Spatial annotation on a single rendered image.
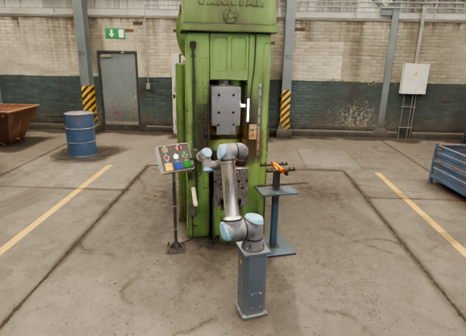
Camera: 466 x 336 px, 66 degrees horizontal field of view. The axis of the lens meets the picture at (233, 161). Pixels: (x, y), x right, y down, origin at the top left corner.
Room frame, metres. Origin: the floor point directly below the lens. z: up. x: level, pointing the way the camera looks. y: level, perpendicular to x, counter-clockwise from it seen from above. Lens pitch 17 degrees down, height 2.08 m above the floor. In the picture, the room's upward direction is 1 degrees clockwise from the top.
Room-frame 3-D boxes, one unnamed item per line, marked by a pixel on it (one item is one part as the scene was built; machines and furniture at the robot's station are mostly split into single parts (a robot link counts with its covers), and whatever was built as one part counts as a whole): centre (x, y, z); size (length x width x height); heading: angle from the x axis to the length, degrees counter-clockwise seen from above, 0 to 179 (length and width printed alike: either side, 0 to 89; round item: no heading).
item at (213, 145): (4.21, 0.12, 1.37); 0.41 x 0.10 x 0.91; 99
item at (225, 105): (3.90, 0.07, 1.56); 0.42 x 0.39 x 0.40; 9
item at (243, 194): (3.91, 0.06, 0.69); 0.56 x 0.38 x 0.45; 9
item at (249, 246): (2.55, -0.17, 0.65); 0.19 x 0.19 x 0.10
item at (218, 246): (3.64, 0.07, 0.01); 0.58 x 0.39 x 0.01; 99
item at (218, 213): (3.91, 0.06, 0.23); 0.55 x 0.37 x 0.47; 9
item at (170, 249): (3.52, 0.62, 0.05); 0.22 x 0.22 x 0.09; 9
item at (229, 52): (4.05, 0.09, 2.06); 0.44 x 0.41 x 0.47; 9
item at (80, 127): (7.30, 3.20, 0.44); 0.59 x 0.59 x 0.88
